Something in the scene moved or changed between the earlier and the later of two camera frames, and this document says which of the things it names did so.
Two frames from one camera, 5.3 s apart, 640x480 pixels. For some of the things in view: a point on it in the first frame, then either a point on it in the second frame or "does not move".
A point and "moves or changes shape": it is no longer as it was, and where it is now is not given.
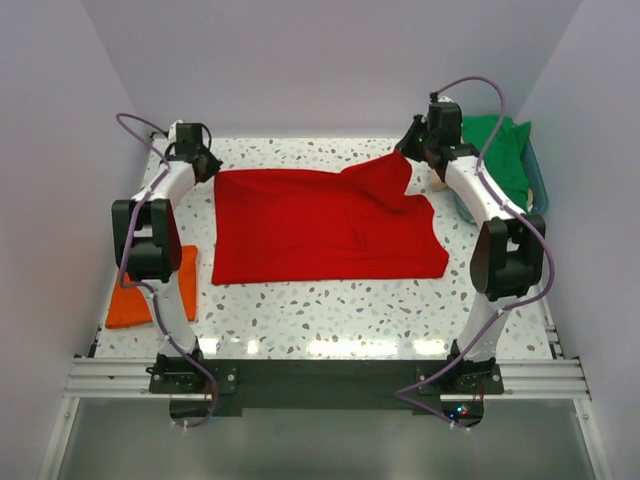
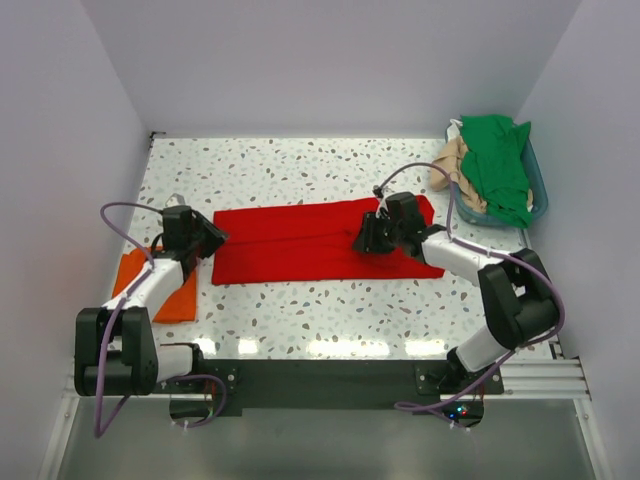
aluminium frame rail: (524, 378) does not move
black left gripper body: (212, 165) to (205, 239)
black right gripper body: (417, 142) to (379, 234)
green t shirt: (505, 162) does not move
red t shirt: (357, 222) moves or changes shape
